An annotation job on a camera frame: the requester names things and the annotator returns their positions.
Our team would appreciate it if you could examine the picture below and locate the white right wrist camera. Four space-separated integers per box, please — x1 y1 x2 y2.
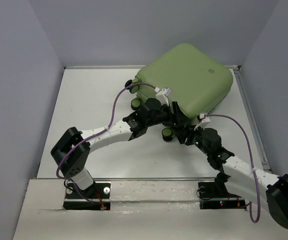
194 113 210 131

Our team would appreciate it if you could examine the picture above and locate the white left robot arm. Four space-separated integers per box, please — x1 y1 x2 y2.
50 98 189 199

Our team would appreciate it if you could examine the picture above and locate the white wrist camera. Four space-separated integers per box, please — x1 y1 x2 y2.
155 87 172 106
194 113 210 131

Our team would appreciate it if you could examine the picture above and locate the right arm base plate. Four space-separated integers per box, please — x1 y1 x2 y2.
196 181 249 210

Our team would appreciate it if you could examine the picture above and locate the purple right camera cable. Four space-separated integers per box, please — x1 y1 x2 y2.
203 113 261 224

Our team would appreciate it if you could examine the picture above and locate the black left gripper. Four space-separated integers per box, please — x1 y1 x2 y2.
146 101 190 128

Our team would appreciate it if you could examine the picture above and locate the aluminium mounting rail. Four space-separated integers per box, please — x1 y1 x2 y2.
33 176 219 182

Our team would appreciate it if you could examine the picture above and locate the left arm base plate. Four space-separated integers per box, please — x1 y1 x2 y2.
63 180 111 211

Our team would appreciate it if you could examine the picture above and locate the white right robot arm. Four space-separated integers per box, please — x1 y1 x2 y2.
173 118 288 229

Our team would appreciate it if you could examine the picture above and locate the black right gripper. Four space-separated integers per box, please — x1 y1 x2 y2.
174 122 211 157

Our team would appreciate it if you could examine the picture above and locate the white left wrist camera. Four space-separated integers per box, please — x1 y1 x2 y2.
155 87 172 106

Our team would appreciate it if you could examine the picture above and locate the green hard-shell suitcase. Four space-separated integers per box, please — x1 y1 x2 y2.
125 42 235 142

